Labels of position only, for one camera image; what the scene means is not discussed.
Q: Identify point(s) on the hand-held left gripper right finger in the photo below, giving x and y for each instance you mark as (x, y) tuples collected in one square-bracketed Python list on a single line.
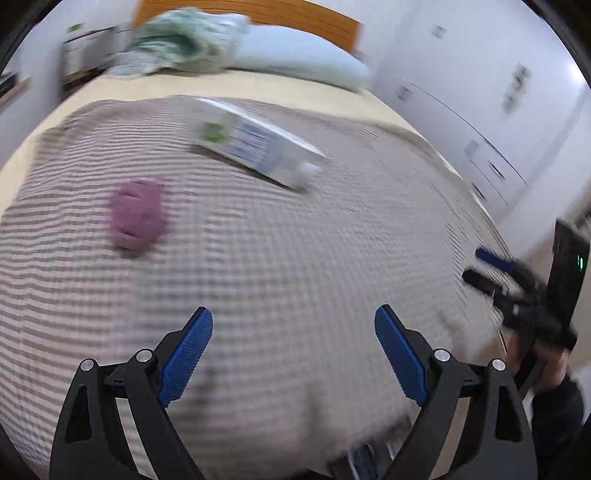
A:
[(399, 355)]

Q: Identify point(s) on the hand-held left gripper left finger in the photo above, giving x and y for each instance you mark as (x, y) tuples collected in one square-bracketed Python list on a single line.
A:
[(187, 355)]

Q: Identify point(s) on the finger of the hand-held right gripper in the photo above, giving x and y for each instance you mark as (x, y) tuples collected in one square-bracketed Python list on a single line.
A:
[(496, 261), (482, 282)]

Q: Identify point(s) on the purple wad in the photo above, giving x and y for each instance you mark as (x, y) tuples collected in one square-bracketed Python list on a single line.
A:
[(138, 214)]

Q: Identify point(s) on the blue and white carton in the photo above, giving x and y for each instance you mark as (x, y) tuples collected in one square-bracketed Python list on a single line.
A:
[(258, 143)]

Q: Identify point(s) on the person's right forearm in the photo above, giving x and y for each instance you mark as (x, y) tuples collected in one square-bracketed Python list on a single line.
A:
[(556, 424)]

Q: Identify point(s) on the person's right hand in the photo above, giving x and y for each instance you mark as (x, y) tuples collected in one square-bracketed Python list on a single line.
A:
[(551, 364)]

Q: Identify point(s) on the brown checkered blanket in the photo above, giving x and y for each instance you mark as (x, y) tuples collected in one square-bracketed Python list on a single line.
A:
[(277, 240)]

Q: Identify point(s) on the grey hanging ornament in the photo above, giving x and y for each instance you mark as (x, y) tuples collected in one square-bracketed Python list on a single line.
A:
[(516, 87)]

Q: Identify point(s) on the white wardrobe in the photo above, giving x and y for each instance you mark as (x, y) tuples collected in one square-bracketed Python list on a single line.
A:
[(461, 69)]

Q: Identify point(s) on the pale yellow bed sheet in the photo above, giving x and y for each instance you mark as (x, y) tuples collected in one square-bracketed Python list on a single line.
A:
[(152, 85)]

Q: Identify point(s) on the light blue pillow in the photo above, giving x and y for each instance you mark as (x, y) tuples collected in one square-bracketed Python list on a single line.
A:
[(300, 55)]

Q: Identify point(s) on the green floral quilt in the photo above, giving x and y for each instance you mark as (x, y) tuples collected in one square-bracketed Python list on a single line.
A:
[(175, 41)]

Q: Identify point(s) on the wooden windowsill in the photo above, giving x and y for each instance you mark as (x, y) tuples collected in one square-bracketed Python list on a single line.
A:
[(16, 91)]

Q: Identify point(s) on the wooden bed frame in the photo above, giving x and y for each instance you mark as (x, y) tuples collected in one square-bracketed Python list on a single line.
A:
[(300, 16)]

